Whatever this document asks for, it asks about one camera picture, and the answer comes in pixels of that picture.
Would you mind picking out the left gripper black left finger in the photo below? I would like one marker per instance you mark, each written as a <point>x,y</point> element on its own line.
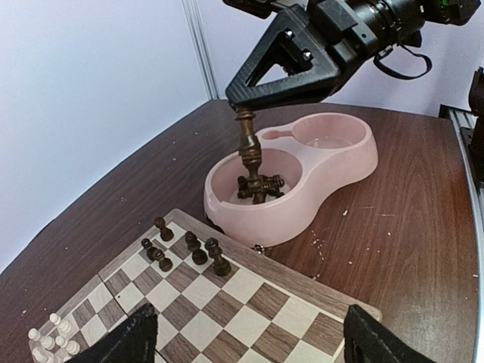
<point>134,340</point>

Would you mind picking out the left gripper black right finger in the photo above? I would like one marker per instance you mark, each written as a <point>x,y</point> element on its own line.
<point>367,340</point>

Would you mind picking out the dark tall chess piece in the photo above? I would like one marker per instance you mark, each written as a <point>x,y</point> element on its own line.
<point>249,147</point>

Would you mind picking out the white chess pieces row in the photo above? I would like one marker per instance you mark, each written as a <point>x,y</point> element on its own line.
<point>57,343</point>

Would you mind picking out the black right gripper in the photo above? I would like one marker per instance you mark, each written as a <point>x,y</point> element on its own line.
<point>299,59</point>

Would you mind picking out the dark pawn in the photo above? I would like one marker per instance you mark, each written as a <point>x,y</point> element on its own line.
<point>148,247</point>

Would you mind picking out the wooden chess board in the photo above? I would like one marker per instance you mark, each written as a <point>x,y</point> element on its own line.
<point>261,311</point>

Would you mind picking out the dark chess pieces pile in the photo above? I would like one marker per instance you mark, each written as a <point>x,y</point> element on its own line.
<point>258,189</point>

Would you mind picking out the aluminium frame post right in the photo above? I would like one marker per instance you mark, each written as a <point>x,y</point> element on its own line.
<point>195,25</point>

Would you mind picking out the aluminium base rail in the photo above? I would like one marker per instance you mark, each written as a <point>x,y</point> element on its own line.
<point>468,126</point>

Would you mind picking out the pink plastic double bowl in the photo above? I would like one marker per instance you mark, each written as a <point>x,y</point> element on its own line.
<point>314,155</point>

